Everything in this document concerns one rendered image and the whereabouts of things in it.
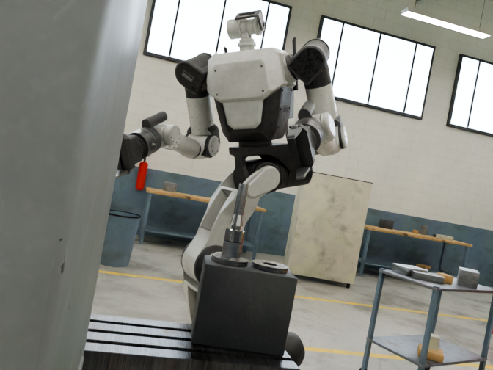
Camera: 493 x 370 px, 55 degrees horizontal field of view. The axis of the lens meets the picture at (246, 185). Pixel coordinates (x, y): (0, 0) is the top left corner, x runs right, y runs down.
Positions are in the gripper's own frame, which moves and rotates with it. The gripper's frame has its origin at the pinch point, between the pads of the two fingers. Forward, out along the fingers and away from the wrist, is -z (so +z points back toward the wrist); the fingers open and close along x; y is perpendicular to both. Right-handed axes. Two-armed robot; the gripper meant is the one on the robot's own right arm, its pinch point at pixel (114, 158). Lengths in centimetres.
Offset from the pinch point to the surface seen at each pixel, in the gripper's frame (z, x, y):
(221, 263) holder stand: -19, -15, 45
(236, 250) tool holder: -14, -13, 47
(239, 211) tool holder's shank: -9.7, -5.1, 46.4
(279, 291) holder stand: -16, -21, 58
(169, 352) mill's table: -38, -26, 42
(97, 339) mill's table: -44, -22, 28
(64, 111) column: -83, 42, 80
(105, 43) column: -79, 44, 80
